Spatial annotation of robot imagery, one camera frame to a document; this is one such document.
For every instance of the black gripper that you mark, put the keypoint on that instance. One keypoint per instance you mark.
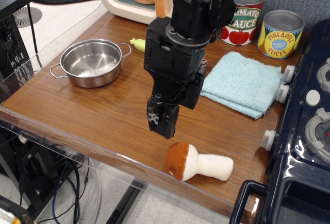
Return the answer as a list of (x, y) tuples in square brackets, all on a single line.
[(174, 63)]

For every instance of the light blue cloth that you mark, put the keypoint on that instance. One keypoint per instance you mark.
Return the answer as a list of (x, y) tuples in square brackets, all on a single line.
[(243, 84)]

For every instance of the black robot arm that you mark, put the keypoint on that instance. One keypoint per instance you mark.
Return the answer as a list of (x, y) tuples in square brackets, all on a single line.
[(201, 18)]

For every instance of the plush brown white mushroom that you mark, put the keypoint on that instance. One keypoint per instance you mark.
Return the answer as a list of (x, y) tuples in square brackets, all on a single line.
[(184, 162)]

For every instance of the small steel pot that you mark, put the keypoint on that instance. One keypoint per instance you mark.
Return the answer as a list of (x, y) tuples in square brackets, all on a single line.
[(91, 63)]

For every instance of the white stove knob lower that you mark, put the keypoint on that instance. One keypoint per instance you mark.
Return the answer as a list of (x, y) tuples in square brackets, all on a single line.
[(268, 139)]

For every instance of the white stove knob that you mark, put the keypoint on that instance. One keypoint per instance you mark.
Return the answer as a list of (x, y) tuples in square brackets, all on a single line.
[(288, 73), (268, 139), (282, 93)]

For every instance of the white stove knob middle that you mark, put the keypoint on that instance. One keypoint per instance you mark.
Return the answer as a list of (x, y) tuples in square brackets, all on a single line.
[(282, 93)]

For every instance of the white stove knob upper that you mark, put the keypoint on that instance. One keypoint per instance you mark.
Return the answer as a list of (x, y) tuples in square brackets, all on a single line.
[(288, 73)]

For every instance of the pineapple slices can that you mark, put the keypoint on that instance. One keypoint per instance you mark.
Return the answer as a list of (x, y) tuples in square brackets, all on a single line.
[(280, 33)]

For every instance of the tomato sauce can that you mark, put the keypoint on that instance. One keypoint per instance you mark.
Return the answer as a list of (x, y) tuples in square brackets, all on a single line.
[(242, 29)]

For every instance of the dark blue toy stove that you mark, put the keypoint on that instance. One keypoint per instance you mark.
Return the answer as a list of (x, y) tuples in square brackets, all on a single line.
[(297, 185)]

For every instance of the green handled metal spoon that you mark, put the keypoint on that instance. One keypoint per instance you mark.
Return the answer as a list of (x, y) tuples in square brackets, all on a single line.
[(139, 44)]

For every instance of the black table leg frame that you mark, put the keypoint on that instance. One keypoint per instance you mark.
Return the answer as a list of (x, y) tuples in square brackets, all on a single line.
[(121, 210)]

